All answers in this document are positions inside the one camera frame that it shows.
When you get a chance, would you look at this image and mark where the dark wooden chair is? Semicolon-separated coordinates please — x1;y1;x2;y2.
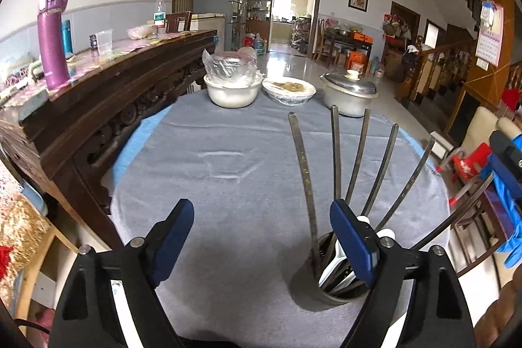
446;173;505;277

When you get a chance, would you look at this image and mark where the purple water bottle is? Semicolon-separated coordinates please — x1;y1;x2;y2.
37;0;71;91

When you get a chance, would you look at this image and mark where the white chest freezer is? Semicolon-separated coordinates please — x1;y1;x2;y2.
190;11;226;53

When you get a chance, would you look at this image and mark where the white bowl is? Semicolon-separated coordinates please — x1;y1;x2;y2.
204;75;262;108

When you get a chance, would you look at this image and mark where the blue tablecloth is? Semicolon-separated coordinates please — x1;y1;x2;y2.
110;103;435;189

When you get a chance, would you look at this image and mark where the white step stool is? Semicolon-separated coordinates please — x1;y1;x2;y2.
430;131;455;159

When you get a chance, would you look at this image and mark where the person's right hand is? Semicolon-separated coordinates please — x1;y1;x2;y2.
475;266;522;348

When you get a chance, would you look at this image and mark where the grey tablecloth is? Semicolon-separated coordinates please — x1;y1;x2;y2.
110;89;451;348

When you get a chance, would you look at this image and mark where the plastic bag of food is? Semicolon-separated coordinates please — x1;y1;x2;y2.
127;24;156;40

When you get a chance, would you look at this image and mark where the wooden staircase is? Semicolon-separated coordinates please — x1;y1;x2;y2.
402;0;490;129

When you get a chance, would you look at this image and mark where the metal utensil holder cup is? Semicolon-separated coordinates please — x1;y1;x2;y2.
290;232;382;307

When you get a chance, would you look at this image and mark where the white ceramic spoon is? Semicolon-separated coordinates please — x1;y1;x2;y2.
317;214;371;288

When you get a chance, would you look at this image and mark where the red child chair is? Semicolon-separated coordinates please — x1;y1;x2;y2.
436;142;494;206

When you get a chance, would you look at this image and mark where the plastic-wrapped plate of food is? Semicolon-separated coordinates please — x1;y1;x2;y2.
262;78;317;106

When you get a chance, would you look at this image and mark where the dark wooden dining table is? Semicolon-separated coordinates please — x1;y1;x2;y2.
324;28;374;65

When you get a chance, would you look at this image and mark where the aluminium pot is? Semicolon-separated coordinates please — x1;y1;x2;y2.
324;85;378;118

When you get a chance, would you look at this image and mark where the aluminium pot lid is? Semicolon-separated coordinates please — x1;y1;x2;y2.
319;69;380;98

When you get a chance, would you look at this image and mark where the pink wall calendar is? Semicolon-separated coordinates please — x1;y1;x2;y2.
475;0;504;67

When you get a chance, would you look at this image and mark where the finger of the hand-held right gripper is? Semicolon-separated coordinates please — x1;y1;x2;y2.
487;129;522;178

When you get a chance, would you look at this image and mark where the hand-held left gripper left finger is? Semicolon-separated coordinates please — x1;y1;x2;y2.
49;198;195;348

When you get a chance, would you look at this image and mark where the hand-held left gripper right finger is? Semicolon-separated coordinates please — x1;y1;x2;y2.
330;199;476;348

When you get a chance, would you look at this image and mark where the blue cloth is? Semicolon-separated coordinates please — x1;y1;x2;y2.
487;154;522;268

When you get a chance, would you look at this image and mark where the cream chair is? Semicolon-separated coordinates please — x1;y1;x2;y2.
465;105;510;165

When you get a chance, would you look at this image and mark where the teal water bottle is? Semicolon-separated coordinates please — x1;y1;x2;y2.
61;20;74;57

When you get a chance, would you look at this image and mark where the gold tinsel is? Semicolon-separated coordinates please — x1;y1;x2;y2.
0;195;52;292

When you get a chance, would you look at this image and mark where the carved wooden sideboard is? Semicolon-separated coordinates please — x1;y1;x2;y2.
0;29;219;251

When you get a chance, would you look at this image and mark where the clear red-capped water bottle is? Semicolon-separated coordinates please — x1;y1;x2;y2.
154;0;167;36

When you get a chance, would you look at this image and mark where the clear plastic cup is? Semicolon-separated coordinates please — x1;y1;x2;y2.
96;30;114;53

